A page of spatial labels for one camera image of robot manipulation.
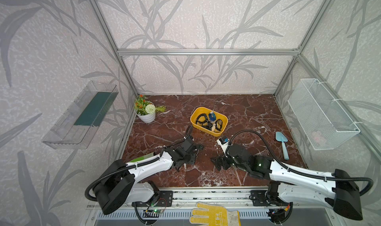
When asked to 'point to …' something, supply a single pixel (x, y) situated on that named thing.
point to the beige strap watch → (213, 127)
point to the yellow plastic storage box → (198, 111)
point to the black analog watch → (196, 148)
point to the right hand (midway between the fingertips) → (215, 153)
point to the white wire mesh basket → (325, 124)
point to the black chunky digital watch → (202, 118)
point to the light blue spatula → (281, 137)
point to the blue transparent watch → (212, 116)
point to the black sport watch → (207, 124)
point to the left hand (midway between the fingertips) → (193, 157)
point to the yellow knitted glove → (217, 215)
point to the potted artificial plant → (145, 110)
